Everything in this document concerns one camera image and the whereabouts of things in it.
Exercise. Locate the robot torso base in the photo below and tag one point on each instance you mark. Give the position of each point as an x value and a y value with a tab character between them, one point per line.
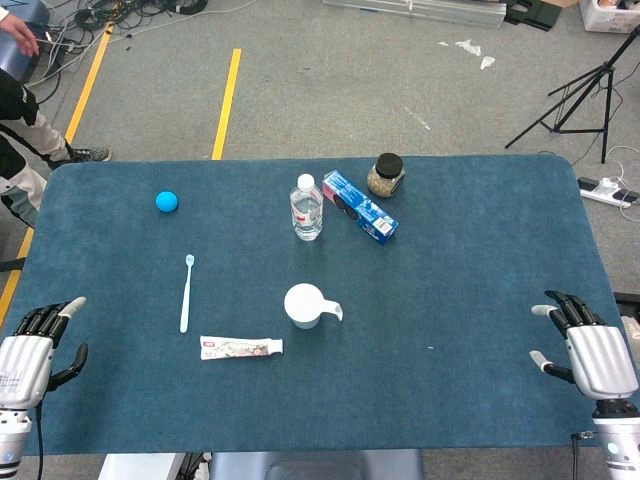
310	467

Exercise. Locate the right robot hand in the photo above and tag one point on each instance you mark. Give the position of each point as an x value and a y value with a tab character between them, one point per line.
600	360

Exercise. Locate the floral toothpaste tube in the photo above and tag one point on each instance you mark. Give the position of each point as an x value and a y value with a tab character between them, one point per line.
235	347

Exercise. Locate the clear plastic water bottle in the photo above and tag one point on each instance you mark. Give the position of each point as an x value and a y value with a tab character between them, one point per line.
306	210

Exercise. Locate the white power strip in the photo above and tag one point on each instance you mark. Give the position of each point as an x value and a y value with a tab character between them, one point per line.
600	190

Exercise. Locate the white plastic basket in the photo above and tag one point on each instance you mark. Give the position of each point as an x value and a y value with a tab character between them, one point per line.
600	20

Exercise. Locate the black equipment piece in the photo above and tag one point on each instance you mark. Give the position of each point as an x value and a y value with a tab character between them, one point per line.
630	302

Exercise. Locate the glass jar black lid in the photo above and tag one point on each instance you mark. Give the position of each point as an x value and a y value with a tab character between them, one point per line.
386	180

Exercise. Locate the black floor bracket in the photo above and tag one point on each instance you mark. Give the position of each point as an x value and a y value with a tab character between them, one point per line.
532	15

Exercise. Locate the short yellow floor tape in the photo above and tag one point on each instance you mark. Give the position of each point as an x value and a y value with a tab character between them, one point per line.
227	100

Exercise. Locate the light blue toothbrush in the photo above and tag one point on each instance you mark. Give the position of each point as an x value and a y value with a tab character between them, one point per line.
186	300

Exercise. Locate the white paper scrap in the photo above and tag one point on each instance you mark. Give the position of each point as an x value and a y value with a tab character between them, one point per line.
486	62
469	47

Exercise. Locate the blue ball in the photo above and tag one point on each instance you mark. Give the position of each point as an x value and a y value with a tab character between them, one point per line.
166	202

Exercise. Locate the blue cookie box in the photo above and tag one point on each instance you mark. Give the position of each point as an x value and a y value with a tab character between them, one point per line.
360	205

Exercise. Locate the bystander person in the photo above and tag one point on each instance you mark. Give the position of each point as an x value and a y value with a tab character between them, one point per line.
35	130

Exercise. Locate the black tripod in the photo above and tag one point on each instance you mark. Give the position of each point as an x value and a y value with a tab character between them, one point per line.
608	69

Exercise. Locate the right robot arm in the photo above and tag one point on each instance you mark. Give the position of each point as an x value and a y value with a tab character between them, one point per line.
617	450

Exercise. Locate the blue carpet table cover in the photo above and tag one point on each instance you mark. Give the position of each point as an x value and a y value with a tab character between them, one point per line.
450	300

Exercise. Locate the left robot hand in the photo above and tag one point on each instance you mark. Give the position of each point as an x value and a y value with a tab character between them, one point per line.
25	365

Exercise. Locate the blue grey chair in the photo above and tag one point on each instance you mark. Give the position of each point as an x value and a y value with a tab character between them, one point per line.
15	62

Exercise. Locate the long yellow floor tape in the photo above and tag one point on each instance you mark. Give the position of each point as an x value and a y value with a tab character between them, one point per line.
90	75

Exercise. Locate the aluminium profile rail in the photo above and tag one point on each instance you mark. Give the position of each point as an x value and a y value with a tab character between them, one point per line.
425	12

